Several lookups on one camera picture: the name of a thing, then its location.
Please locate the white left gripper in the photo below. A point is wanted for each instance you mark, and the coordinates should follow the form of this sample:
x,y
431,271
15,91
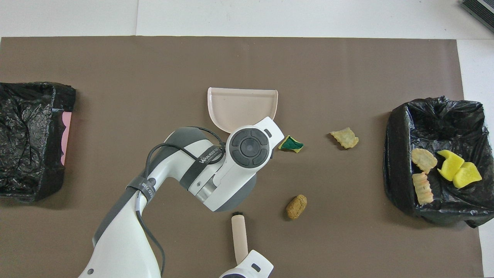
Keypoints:
x,y
271,129

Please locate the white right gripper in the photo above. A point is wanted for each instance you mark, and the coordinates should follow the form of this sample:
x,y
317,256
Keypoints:
x,y
257,266

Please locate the green and yellow sponge piece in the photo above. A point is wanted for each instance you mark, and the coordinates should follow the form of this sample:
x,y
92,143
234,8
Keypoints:
x,y
292,144

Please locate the beige brush with black bristles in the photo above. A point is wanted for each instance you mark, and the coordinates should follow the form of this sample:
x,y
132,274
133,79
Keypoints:
x,y
239,235

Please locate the beige plastic dustpan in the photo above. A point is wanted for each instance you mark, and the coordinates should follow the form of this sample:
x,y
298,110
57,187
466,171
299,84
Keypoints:
x,y
239,104

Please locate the notched yellow sponge piece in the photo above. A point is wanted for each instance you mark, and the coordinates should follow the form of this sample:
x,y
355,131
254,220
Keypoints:
x,y
449,165

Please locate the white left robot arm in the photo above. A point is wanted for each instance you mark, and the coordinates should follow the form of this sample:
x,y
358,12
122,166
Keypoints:
x,y
123,239

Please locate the black bag lined trash bin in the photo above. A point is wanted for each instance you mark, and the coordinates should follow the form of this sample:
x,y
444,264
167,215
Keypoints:
x,y
436,123

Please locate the pink plastic bin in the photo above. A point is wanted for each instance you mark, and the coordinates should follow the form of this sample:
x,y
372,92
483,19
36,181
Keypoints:
x,y
66,135

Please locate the left black bag bin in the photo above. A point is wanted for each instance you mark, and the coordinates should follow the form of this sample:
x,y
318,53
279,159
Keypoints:
x,y
27,154

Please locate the brown sponge lump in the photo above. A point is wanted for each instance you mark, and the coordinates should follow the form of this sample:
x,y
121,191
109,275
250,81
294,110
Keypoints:
x,y
296,207

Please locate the brown paper table mat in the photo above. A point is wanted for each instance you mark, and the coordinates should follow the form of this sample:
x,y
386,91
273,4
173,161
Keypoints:
x,y
231,58

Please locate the dark grey ribbed device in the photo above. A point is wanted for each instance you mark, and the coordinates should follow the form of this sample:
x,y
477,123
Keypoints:
x,y
480,9

